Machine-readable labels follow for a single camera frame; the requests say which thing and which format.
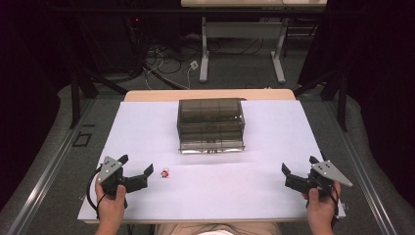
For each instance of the translucent grey drawer box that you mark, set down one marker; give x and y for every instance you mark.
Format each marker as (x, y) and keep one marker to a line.
(210, 125)

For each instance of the white table mat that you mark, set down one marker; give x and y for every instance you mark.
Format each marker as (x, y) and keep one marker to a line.
(202, 192)

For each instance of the person's white shirt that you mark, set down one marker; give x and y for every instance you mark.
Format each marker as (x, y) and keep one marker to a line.
(212, 232)

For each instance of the wooden table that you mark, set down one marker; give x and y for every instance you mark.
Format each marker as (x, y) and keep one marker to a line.
(156, 95)

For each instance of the person's beige trousers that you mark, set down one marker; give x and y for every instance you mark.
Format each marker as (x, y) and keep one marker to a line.
(182, 229)

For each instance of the white power adapter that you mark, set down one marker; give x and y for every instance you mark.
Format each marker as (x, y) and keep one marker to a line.
(193, 64)

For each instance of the person's left hand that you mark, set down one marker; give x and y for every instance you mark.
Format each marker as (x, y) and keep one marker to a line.
(111, 209)

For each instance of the small red and white object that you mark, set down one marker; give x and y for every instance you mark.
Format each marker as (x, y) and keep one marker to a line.
(164, 173)

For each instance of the black metal stand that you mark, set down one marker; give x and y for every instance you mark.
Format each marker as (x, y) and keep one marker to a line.
(75, 98)
(342, 101)

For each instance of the dark curtain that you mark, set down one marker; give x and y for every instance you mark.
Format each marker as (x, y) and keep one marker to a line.
(378, 81)
(29, 81)

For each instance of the person's right hand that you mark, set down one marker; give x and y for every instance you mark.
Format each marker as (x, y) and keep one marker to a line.
(321, 209)

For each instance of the dark device with red light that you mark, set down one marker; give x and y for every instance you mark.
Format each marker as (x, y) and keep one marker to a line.
(136, 20)

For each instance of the white desk with metal legs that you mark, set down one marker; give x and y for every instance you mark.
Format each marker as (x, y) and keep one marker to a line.
(241, 30)

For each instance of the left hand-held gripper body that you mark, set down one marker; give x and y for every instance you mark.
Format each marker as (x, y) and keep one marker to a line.
(111, 169)

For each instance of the metal floor rail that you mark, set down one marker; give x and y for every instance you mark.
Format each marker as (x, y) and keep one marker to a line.
(49, 173)
(362, 173)

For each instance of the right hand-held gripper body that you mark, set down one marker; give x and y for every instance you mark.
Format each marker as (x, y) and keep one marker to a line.
(326, 174)

